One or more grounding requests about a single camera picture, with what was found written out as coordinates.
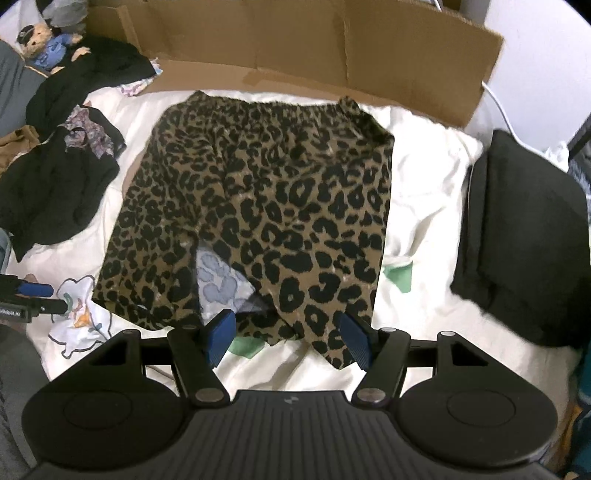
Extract white printed blanket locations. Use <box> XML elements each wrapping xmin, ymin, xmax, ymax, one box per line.
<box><xmin>0</xmin><ymin>78</ymin><xmax>580</xmax><ymax>384</ymax></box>

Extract white cable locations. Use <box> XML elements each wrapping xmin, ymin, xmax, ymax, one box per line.
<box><xmin>480</xmin><ymin>80</ymin><xmax>563</xmax><ymax>158</ymax></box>

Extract black garment with floral lining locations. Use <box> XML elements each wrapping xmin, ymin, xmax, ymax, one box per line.
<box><xmin>0</xmin><ymin>105</ymin><xmax>126</xmax><ymax>263</ymax></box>

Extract folded black clothes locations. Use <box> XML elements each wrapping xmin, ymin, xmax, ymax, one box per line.
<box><xmin>450</xmin><ymin>129</ymin><xmax>591</xmax><ymax>349</ymax></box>

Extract grey cloth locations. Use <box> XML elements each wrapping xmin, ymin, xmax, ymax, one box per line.
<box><xmin>0</xmin><ymin>41</ymin><xmax>48</xmax><ymax>136</ymax></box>

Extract brown cloth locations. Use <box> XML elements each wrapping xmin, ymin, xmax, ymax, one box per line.
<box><xmin>0</xmin><ymin>124</ymin><xmax>41</xmax><ymax>175</ymax></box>

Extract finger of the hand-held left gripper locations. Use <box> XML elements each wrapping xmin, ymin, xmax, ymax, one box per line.
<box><xmin>0</xmin><ymin>274</ymin><xmax>55</xmax><ymax>298</ymax></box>
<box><xmin>21</xmin><ymin>299</ymin><xmax>68</xmax><ymax>315</ymax></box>

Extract pastel floral cloth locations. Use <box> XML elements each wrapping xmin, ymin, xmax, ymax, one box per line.
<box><xmin>119</xmin><ymin>58</ymin><xmax>163</xmax><ymax>99</ymax></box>

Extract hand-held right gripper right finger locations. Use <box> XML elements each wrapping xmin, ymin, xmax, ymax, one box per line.
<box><xmin>339</xmin><ymin>313</ymin><xmax>539</xmax><ymax>409</ymax></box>

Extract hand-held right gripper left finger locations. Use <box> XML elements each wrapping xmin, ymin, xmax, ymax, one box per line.
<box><xmin>46</xmin><ymin>309</ymin><xmax>237</xmax><ymax>408</ymax></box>

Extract brown cardboard sheet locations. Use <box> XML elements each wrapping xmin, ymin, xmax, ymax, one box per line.
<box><xmin>85</xmin><ymin>0</ymin><xmax>505</xmax><ymax>130</ymax></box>

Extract teddy bear toy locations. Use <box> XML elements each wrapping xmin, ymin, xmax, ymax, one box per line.
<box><xmin>16</xmin><ymin>23</ymin><xmax>90</xmax><ymax>75</ymax></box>

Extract leopard print shorts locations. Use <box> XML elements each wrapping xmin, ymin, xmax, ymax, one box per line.
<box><xmin>91</xmin><ymin>90</ymin><xmax>395</xmax><ymax>371</ymax></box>

